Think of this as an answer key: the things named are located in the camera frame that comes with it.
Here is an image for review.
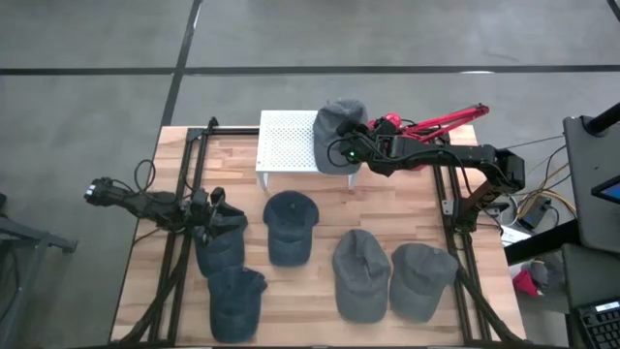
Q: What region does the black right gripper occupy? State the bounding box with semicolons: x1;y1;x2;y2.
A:
335;117;404;176

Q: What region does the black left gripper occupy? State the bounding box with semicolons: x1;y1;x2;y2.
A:
186;186;232;234

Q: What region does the grey baseball cap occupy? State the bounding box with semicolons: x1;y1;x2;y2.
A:
312;99;369;176
388;242;459;324
331;229;392;325

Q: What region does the navy baseball cap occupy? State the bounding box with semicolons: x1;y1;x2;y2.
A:
207;265;268;344
262;190;321;268
193;201;249;279

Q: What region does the white perforated metal shelf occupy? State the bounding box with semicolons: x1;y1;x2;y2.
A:
255;110;362;191

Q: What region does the red desk lamp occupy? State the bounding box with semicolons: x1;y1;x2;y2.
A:
366;103;490;172

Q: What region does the white paper sheet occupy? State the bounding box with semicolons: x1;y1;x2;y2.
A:
500;224;533;247

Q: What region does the grey metal stand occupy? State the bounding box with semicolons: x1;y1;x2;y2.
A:
0;192;79;349

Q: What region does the black power supply box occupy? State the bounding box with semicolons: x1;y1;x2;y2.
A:
516;195;553;232

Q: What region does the black beam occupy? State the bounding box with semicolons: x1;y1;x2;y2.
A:
503;219;581;267

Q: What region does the red cloth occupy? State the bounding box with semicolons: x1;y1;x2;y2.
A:
511;269;543;298

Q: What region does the grey cloth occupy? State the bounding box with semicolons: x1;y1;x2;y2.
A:
529;260;552;288

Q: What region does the grey desk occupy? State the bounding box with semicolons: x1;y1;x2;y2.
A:
561;114;620;255

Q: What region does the black pole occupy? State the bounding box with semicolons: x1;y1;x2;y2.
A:
582;101;620;137

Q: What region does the blue tablet screen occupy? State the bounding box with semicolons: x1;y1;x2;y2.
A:
590;174;620;206

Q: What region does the black keyboard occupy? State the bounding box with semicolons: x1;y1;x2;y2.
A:
570;297;620;349

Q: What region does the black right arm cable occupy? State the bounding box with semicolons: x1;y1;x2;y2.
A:
326;137;360;169

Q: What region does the yellow cable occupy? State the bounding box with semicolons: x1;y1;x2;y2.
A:
515;162;577;219

